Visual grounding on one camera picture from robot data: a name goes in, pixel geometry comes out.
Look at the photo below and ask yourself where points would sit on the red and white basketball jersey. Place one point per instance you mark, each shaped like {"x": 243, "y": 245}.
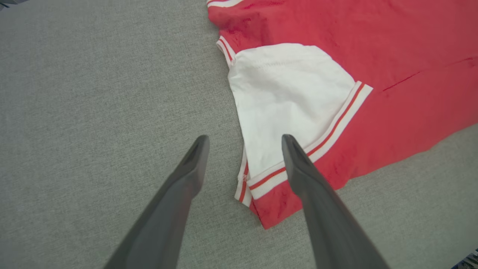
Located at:
{"x": 373, "y": 45}

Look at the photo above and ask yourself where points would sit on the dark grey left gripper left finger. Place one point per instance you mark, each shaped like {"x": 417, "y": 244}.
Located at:
{"x": 168, "y": 213}

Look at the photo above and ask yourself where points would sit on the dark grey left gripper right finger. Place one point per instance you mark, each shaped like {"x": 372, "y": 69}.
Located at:
{"x": 328, "y": 220}

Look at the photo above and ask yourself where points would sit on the dark blue striped object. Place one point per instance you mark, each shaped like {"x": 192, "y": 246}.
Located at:
{"x": 468, "y": 262}

